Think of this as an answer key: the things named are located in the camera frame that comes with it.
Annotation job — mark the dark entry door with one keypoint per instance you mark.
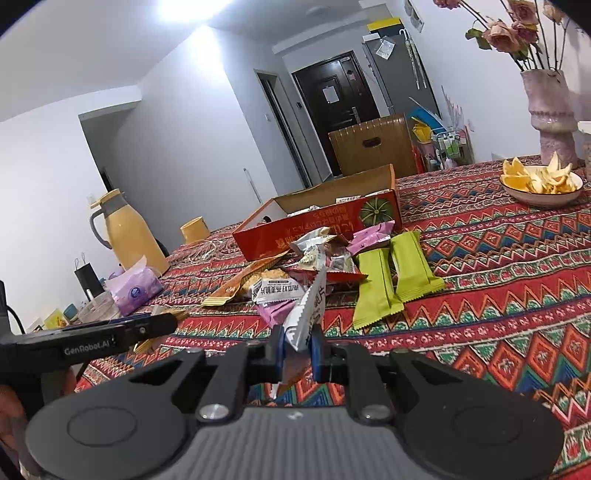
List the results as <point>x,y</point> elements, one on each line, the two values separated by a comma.
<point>332,124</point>

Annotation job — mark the white mop pole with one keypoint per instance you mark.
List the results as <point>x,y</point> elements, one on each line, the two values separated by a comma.
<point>251,187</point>

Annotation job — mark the dried purple flowers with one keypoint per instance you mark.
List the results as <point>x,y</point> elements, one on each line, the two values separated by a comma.
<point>452,110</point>

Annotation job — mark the pink snack packet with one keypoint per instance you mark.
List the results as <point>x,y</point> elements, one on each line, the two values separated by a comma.
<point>369,237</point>

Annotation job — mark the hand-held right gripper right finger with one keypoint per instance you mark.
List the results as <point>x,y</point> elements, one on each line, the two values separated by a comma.
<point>317,356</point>

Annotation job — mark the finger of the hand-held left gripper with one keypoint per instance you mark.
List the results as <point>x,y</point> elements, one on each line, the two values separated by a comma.
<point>152,325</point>

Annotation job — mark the person's left hand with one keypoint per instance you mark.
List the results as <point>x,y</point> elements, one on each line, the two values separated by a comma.
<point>9,410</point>

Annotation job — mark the grey refrigerator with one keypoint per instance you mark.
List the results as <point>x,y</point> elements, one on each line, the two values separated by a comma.
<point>397,83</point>

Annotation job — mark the dried pink roses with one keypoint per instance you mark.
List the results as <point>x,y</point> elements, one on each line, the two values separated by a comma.
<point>508,32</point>

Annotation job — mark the cluttered storage rack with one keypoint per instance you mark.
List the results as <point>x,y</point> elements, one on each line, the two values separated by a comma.
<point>443,147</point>

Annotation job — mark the white snack packet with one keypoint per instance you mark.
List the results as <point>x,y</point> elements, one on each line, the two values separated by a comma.
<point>304,314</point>
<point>277,290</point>

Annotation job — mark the clear plastic cup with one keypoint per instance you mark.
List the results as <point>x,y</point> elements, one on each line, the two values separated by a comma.
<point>97,309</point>

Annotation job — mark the green snack packet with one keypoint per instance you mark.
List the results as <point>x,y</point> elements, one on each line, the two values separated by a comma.
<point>376,290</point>
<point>413,267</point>

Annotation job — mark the red cardboard box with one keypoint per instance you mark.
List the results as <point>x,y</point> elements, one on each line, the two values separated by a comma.
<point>323,221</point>

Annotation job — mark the white paper on refrigerator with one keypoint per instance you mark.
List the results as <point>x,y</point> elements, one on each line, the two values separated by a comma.
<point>385,48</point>

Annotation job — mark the hanging umbrella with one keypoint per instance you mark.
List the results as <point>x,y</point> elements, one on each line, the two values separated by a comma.
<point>415,60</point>

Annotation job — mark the pile of snack packets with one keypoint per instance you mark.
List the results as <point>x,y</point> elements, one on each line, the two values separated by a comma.
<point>295,263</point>

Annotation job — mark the grey interior door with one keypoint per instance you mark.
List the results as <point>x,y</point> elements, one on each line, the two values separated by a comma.
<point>281,129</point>

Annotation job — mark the white paper on door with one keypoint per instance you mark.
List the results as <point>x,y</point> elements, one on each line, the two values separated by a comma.
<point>328,93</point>

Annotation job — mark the small black paper bag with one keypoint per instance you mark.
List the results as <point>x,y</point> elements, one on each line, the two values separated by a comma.
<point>88,279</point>

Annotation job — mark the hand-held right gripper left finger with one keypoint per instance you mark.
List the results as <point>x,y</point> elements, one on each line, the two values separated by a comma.
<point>276,355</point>

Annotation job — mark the yellow cup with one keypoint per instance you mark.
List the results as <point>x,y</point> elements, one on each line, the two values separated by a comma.
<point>195,230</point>

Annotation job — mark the yellow and black box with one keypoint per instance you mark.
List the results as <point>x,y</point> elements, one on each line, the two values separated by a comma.
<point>383,25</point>

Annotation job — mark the pink ceramic vase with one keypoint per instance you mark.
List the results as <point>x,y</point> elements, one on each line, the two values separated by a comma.
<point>549,115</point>

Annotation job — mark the purple tissue pack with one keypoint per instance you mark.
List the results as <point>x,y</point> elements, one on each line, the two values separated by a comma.
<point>134,290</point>

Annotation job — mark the wall picture frame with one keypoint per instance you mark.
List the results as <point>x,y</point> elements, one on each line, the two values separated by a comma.
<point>413,14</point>

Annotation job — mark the orange peels pile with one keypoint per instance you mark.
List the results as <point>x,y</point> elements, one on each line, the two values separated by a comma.
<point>535,177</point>

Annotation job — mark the ceramic bowl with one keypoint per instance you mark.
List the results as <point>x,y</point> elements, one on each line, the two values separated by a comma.
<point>540,198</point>

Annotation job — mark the yellow thermos jug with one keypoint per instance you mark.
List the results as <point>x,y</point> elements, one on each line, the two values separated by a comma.
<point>129,235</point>

